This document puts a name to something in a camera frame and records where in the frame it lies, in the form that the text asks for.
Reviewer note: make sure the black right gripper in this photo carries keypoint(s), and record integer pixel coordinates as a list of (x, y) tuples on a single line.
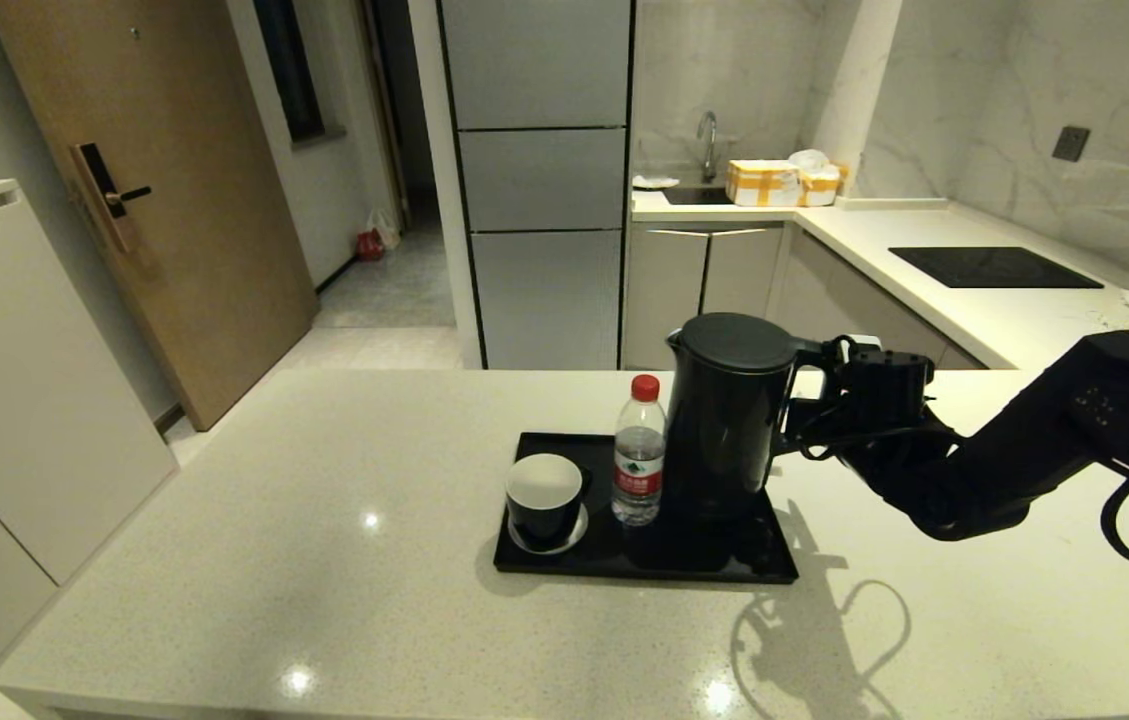
[(884, 390)]

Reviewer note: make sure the black electric kettle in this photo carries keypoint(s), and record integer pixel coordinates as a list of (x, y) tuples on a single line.
[(724, 420)]

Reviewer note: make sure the water bottle red label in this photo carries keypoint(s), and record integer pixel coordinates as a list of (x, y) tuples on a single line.
[(638, 460)]

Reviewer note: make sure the black cup white inside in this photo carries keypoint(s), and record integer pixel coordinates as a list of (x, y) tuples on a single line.
[(544, 500)]

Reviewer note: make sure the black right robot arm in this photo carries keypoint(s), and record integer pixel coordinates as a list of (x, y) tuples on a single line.
[(1024, 450)]

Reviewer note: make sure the beige counter cabinet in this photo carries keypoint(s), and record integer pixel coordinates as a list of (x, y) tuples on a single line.
[(854, 300)]

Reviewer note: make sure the beige sink cabinet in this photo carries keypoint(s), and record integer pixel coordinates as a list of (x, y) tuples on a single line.
[(704, 280)]

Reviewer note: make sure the black induction cooktop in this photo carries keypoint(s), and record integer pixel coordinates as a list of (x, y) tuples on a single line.
[(994, 268)]

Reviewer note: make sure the small parcel yellow tape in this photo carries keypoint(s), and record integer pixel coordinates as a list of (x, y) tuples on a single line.
[(819, 180)]

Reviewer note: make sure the cardboard box yellow tape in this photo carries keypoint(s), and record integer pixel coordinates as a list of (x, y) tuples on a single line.
[(762, 184)]

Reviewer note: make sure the dark sink basin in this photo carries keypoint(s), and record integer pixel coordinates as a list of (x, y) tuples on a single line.
[(696, 196)]

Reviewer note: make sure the black rectangular tray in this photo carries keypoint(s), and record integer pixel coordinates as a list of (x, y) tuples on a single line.
[(644, 555)]

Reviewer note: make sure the white cloth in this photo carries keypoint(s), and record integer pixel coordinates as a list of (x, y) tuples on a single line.
[(654, 182)]

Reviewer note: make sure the chrome faucet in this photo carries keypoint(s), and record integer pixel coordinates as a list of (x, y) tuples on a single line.
[(708, 140)]

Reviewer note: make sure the white round saucer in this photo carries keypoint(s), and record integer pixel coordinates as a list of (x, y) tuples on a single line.
[(576, 535)]

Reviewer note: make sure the grey refrigerator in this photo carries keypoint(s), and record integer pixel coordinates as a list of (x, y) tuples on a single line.
[(544, 180)]

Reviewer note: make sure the white plastic bag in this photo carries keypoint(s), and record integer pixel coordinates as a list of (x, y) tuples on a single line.
[(385, 226)]

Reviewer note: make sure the red bag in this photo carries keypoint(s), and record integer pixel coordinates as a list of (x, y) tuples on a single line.
[(369, 247)]

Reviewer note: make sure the dark window pane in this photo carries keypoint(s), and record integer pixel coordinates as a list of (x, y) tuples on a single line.
[(289, 70)]

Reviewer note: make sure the wooden door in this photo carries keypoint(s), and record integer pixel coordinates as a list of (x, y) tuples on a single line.
[(144, 220)]

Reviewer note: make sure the white tall cabinet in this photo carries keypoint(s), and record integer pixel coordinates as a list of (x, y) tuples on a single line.
[(14, 400)]

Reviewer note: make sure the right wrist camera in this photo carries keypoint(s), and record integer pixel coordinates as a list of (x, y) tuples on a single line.
[(864, 340)]

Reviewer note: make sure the grey wall socket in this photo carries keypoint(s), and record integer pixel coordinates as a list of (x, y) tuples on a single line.
[(1071, 144)]

